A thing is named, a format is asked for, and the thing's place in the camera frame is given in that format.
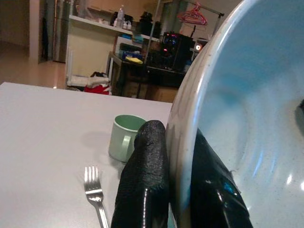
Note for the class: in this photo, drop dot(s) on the white counter shelf unit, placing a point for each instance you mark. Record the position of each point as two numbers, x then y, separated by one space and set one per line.
90 47

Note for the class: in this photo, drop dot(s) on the clear plastic bottle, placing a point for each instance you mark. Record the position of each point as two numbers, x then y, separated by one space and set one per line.
121 15

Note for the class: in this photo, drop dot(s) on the black desk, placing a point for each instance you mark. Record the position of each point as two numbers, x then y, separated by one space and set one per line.
166 76

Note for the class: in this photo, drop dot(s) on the grey metal pole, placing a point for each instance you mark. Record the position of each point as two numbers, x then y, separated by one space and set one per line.
152 35

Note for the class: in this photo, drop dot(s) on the brown cardboard box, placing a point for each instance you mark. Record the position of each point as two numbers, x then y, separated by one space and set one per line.
161 95

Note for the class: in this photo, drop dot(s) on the light green mug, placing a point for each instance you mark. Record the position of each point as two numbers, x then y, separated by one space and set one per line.
118 140

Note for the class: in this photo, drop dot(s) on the black computer tower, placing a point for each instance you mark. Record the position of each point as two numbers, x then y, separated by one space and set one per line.
180 51

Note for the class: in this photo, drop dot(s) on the red bag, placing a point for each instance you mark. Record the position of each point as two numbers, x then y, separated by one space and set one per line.
97 90

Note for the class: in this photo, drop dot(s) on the black bag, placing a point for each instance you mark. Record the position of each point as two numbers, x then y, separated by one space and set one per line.
148 23

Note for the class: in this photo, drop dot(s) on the teal ceramic plate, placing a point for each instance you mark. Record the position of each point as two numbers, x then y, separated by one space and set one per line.
249 83

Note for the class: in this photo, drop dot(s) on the metal clothes rack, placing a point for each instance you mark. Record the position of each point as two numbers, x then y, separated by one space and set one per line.
217 21

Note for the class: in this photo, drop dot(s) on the white cloth bundle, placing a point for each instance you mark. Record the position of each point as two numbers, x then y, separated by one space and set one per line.
99 81

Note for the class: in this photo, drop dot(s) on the pink clothes hangers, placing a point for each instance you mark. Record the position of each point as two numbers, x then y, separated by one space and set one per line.
192 16

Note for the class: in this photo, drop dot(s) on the silver metal fork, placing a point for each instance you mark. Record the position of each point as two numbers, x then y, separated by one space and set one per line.
93 190

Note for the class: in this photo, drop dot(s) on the silver fridge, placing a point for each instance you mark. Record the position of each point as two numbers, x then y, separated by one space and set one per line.
61 31

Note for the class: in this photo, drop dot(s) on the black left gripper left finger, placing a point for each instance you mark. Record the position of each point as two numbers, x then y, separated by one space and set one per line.
145 180

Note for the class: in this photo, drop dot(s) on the yellow cloth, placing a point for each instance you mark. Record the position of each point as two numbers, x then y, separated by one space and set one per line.
134 59

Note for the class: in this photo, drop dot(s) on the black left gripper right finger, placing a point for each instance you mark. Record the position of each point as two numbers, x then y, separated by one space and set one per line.
211 190

